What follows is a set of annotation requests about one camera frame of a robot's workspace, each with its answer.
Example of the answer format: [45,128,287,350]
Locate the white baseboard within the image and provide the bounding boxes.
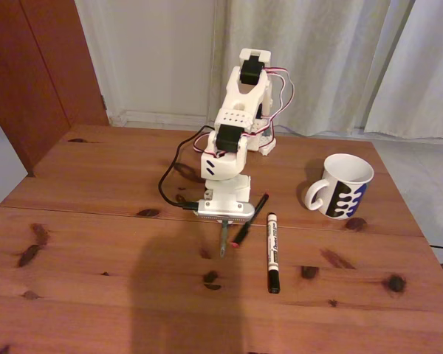
[109,108,212,128]

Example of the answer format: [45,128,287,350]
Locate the green mechanical pencil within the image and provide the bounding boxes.
[217,221,230,260]

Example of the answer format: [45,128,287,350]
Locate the white curtain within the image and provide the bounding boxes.
[361,0,443,140]
[206,0,416,137]

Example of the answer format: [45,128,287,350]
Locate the white marker black cap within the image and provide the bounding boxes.
[266,212,281,295]

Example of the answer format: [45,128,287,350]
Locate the black pen red ends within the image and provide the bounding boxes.
[230,191,270,249]

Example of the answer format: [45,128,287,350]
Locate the silver camera box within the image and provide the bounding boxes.
[196,198,256,224]

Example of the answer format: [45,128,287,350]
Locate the brown wooden cabinet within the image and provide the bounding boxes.
[0,0,110,178]

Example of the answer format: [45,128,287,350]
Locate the pale grey panel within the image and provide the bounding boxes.
[0,103,29,218]

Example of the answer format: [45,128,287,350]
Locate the black camera cable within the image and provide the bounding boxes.
[157,125,201,212]

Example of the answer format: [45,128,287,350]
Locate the white mug black blue pattern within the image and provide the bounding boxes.
[303,153,376,221]

